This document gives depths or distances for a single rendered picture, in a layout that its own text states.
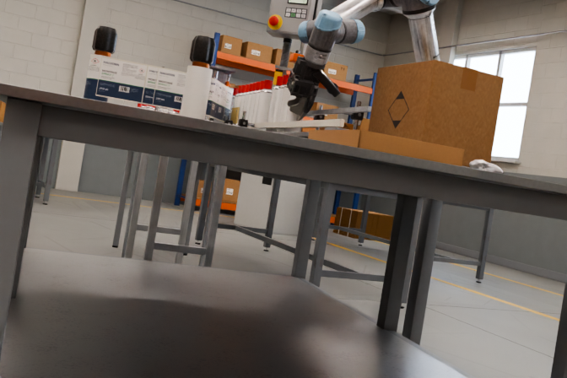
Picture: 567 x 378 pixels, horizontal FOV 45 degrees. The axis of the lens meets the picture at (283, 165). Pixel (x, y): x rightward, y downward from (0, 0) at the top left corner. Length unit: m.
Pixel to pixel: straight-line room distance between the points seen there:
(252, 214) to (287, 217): 0.43
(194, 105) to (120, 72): 0.36
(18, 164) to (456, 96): 1.17
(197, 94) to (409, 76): 0.78
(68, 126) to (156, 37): 9.00
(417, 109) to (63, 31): 8.39
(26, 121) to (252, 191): 7.05
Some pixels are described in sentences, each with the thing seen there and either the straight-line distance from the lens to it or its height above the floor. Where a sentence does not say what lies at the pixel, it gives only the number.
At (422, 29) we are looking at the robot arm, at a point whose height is 1.32.
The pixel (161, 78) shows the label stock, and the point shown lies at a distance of 2.60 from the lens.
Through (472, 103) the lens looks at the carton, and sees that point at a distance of 1.97.
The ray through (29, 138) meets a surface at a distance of 1.31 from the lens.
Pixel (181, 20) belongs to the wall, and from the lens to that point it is 10.43.
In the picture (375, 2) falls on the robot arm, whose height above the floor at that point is 1.38.
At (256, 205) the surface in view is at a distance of 8.18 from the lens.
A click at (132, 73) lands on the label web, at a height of 1.02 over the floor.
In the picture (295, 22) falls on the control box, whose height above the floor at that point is 1.33.
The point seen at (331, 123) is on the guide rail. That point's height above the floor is 0.90.
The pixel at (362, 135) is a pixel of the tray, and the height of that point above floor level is 0.86.
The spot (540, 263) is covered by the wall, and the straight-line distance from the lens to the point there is 8.77.
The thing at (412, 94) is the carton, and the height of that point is 1.03.
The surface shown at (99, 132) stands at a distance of 1.32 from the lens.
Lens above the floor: 0.76
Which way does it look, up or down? level
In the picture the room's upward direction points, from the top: 9 degrees clockwise
